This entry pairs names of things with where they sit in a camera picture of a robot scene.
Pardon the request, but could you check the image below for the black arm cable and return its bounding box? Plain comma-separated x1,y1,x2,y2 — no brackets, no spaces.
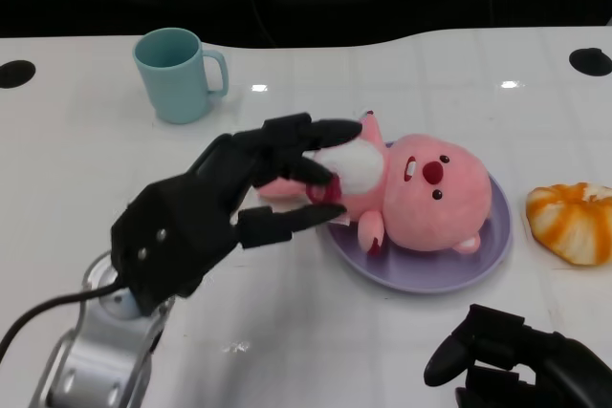
0,281,131,356

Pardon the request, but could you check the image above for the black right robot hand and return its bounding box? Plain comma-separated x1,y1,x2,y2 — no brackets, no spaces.
424,303,612,408

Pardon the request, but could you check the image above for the teal plastic mug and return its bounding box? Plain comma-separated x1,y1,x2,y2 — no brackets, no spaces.
132,28,230,125

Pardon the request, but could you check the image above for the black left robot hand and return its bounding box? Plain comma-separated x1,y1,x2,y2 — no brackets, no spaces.
110,112,363,317

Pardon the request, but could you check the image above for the purple plate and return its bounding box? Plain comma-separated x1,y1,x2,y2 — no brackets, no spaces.
326,140,513,294

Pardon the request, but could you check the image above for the orange striped bread toy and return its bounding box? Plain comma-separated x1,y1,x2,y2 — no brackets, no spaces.
525,183,612,267

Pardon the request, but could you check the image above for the black table grommet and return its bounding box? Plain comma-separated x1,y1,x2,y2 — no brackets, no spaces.
568,48,612,77
0,60,37,90

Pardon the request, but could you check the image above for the pink plush doll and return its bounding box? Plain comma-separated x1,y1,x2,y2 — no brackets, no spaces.
259,110,493,256

